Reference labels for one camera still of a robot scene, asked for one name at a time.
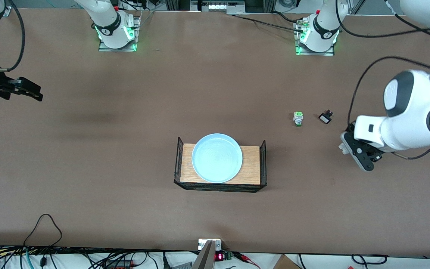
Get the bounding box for brown cardboard piece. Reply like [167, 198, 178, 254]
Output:
[273, 254, 302, 269]

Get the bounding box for black cable on table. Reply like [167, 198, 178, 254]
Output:
[227, 13, 305, 32]

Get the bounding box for silver camera mount bracket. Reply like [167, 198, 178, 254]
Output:
[198, 238, 222, 251]

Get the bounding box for red clip lead wires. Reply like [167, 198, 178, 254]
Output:
[234, 252, 261, 268]

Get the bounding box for light blue round plate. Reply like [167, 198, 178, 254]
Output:
[191, 133, 243, 184]

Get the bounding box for black square white-faced button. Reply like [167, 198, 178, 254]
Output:
[318, 110, 334, 125]

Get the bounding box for thin black looped cable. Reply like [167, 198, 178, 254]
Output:
[23, 213, 63, 248]

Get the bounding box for white lit device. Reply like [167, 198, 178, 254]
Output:
[191, 0, 245, 12]

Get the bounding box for aluminium camera mount bar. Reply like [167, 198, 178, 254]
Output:
[191, 240, 216, 269]

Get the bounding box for black wire rack wooden base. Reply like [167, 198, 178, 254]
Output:
[174, 137, 268, 193]

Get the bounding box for black coiled cable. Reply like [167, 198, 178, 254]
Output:
[351, 254, 388, 265]

